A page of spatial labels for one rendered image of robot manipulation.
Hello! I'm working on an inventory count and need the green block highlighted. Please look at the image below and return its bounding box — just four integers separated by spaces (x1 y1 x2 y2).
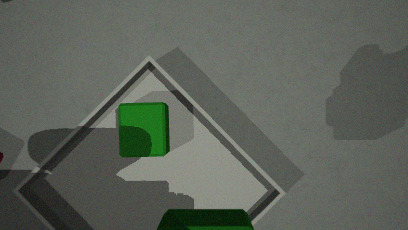
118 102 170 158
157 209 254 230

